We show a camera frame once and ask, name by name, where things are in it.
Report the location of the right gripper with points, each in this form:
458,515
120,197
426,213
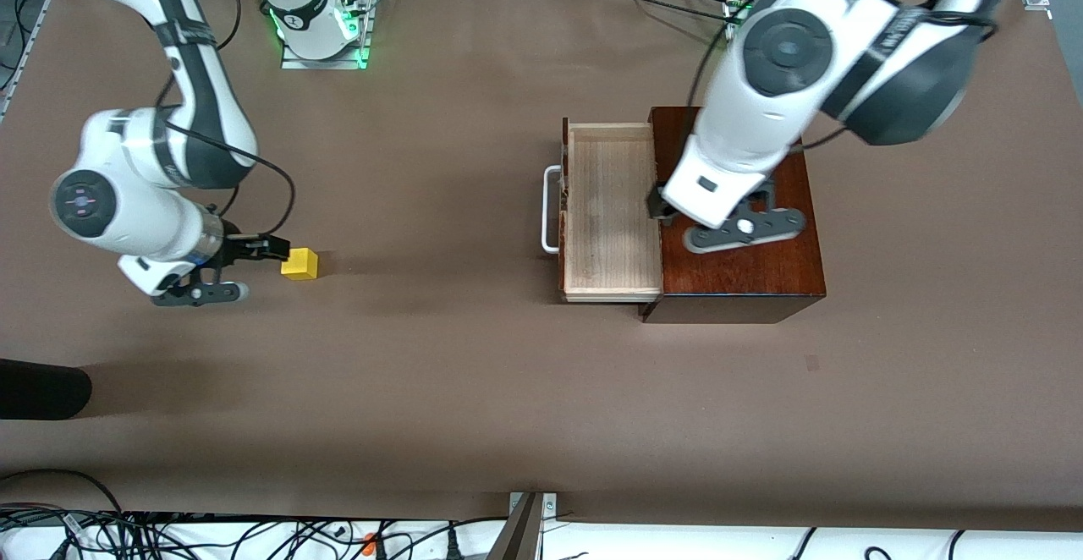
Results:
238,249

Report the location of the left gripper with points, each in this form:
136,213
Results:
656,203

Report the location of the yellow cube block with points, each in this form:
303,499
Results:
303,266

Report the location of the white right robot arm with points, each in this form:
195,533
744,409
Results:
127,222

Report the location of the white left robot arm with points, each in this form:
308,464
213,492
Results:
787,48

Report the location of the dark brown wooden cabinet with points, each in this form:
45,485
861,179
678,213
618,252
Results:
761,281

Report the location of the black cylinder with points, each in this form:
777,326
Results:
42,389

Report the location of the orange connector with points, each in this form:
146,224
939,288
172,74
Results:
370,543

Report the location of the black plug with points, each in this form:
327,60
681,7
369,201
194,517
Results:
453,545

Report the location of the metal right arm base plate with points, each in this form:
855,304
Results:
326,63

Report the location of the grey metal post bracket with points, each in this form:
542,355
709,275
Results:
520,535

